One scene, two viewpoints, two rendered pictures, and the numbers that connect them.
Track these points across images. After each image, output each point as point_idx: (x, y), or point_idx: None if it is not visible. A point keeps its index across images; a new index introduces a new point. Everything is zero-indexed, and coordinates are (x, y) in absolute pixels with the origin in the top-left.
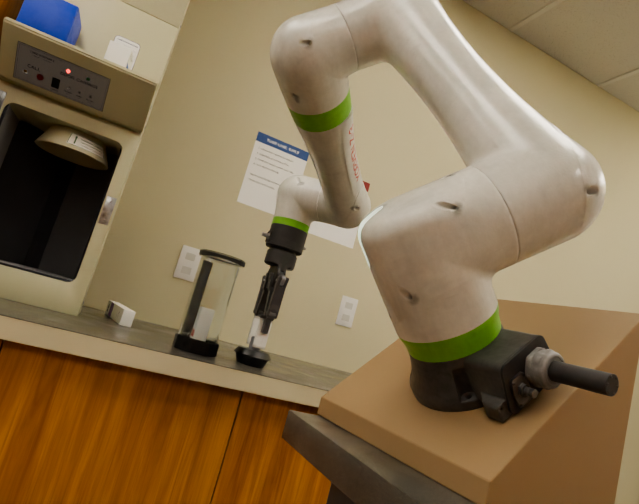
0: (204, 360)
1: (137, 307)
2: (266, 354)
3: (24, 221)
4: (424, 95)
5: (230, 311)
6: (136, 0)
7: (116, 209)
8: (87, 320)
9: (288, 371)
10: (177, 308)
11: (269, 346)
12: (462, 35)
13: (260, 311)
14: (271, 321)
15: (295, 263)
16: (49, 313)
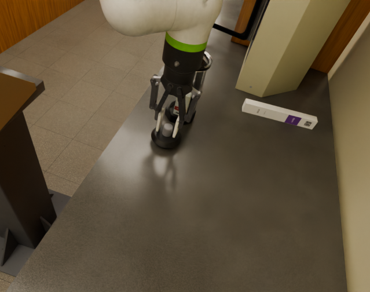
0: (145, 103)
1: (348, 145)
2: (154, 135)
3: None
4: None
5: None
6: None
7: (293, 29)
8: (224, 88)
9: (169, 178)
10: (359, 166)
11: (364, 288)
12: None
13: (185, 116)
14: (158, 113)
15: (168, 75)
16: (217, 75)
